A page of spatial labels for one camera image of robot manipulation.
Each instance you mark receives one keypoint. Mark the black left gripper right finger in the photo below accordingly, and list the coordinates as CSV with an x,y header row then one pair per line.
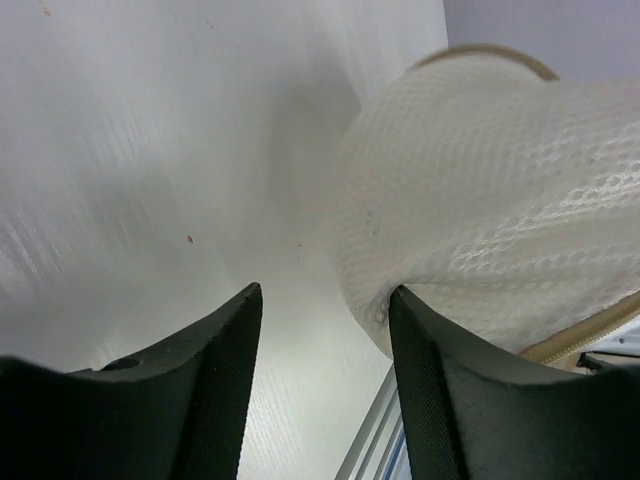
x,y
474,411

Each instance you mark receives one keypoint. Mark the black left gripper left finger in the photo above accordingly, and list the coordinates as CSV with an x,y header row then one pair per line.
x,y
174,410

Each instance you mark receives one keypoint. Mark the aluminium front rail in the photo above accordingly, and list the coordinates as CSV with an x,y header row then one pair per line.
x,y
379,451

